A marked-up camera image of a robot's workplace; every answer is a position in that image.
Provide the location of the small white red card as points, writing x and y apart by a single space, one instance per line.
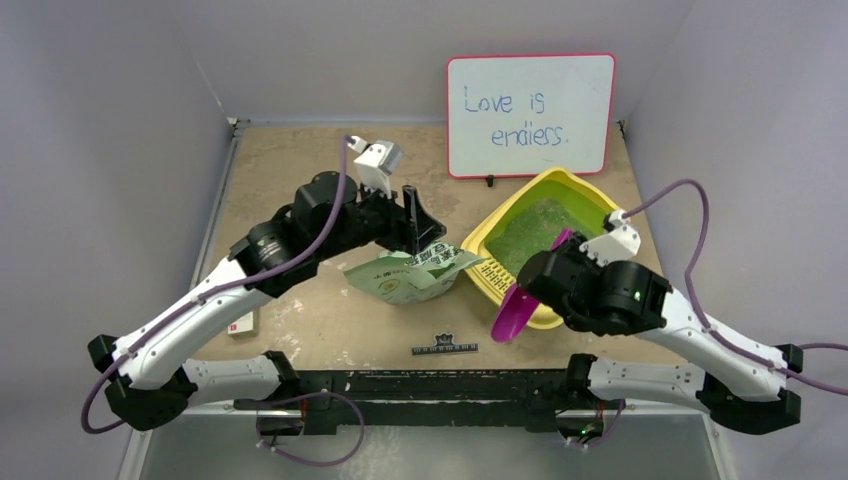
244 327

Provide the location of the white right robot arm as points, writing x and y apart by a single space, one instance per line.
739 383

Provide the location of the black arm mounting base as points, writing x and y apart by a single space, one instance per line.
547 400

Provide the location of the green cat litter bag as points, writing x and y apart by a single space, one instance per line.
398 278

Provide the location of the purple plastic litter scoop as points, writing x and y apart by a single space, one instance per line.
518 307

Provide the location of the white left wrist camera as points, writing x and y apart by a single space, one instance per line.
375 163

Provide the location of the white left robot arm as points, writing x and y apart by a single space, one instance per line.
150 376

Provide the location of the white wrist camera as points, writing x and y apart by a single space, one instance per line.
620 241
375 163

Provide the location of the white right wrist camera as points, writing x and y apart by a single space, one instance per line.
620 241

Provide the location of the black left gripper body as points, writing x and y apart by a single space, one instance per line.
375 219

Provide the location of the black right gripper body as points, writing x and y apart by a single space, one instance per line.
539 281

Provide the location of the pink framed whiteboard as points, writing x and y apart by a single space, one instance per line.
518 115

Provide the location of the green cat litter granules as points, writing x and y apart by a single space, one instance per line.
534 229

